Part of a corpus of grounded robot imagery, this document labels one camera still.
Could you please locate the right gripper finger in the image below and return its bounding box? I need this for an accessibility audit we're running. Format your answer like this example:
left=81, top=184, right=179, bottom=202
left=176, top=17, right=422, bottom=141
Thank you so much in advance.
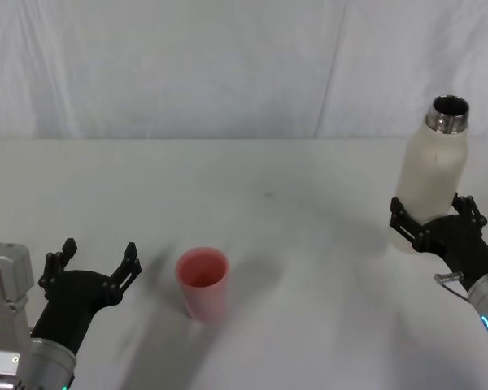
left=388, top=196, right=427, bottom=249
left=450, top=192, right=488, bottom=229

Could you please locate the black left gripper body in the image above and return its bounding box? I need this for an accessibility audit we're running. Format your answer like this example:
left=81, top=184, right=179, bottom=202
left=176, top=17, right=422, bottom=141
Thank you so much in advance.
left=29, top=269, right=124, bottom=355

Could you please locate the thin cable with silver plug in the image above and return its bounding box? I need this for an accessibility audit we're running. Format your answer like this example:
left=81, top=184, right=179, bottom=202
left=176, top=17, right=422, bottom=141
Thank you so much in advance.
left=433, top=271, right=472, bottom=302

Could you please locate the pink plastic cup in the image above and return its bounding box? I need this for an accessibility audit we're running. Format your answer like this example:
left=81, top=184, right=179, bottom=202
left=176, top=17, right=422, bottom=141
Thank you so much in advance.
left=175, top=246, right=230, bottom=324

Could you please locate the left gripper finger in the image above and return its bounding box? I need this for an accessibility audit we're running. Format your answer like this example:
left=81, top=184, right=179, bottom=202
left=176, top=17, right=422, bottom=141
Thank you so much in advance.
left=37, top=237, right=79, bottom=290
left=103, top=241, right=143, bottom=294

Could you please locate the cream vacuum bottle steel neck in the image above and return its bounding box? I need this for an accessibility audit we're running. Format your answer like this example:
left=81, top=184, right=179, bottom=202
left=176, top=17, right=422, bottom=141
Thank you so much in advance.
left=386, top=94, right=472, bottom=254

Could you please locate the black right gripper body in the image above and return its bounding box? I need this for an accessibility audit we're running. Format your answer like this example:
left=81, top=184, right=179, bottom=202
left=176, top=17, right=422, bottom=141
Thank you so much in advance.
left=412, top=214, right=488, bottom=292

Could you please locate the white curtain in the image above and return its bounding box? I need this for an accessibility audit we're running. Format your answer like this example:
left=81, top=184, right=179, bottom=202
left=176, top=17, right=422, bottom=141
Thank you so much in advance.
left=0, top=0, right=488, bottom=141

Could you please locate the white table cloth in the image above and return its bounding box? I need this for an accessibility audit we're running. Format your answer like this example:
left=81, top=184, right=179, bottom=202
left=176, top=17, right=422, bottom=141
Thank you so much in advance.
left=0, top=136, right=488, bottom=390

